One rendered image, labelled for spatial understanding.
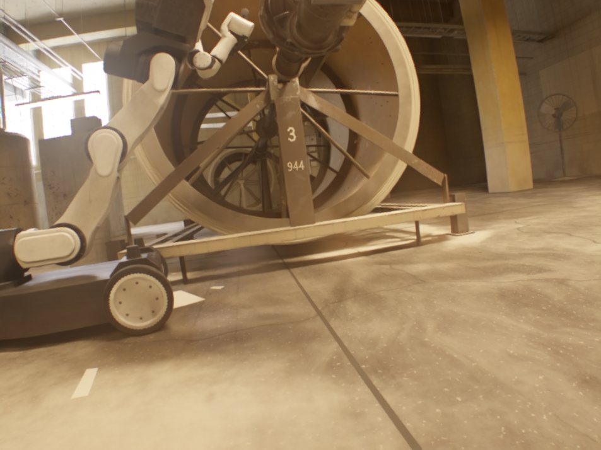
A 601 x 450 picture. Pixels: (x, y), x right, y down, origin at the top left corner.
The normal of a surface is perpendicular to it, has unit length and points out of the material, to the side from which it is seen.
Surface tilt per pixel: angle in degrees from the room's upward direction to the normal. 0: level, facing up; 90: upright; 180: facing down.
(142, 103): 105
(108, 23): 90
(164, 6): 100
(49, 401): 0
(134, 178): 90
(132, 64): 112
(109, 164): 90
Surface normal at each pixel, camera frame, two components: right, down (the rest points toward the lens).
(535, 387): -0.13, -0.99
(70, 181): 0.18, 0.04
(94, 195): 0.36, 0.43
